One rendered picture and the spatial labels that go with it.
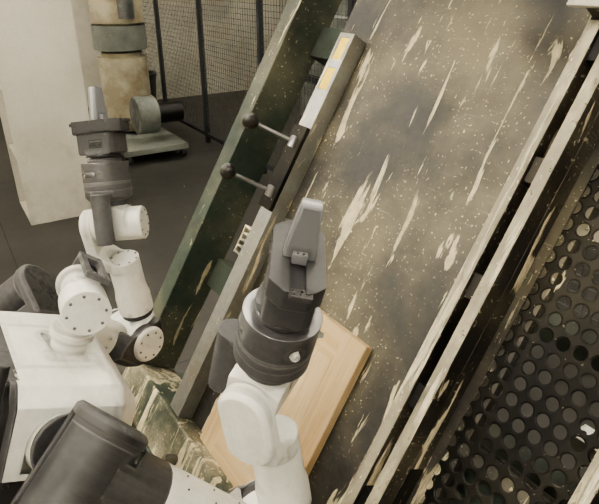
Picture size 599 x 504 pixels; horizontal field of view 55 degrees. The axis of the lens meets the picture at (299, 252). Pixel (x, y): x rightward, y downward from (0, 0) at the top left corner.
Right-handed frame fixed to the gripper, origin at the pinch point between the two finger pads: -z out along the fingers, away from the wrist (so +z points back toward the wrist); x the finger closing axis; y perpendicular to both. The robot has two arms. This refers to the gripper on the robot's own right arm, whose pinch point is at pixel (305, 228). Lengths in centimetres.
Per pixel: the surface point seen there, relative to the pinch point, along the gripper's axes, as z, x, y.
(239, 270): 52, 57, -4
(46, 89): 165, 372, -165
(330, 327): 43, 34, 14
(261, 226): 42, 62, -1
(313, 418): 55, 22, 14
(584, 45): -15, 36, 36
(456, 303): 19.7, 18.1, 27.1
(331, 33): 8, 100, 8
